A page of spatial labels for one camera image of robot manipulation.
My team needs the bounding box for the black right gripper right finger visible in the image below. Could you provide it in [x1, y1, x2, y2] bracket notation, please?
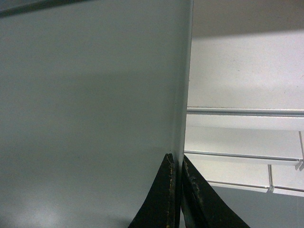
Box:
[181, 156, 249, 228]

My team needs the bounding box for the white metal store shelf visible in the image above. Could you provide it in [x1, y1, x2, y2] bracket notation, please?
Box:
[185, 0, 304, 196]

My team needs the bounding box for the grey silver rectangular tray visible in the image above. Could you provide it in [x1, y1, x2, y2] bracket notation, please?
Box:
[0, 0, 193, 228]

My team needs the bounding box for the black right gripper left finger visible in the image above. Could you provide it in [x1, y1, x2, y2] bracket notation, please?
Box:
[129, 153, 176, 228]

